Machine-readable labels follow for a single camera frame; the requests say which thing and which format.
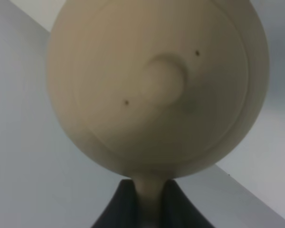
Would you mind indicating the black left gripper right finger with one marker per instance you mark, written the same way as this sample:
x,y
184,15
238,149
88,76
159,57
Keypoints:
x,y
177,211

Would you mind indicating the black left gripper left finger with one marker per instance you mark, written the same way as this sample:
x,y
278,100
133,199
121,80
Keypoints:
x,y
123,210

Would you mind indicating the beige teapot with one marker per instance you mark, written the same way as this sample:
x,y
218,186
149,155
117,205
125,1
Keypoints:
x,y
156,90

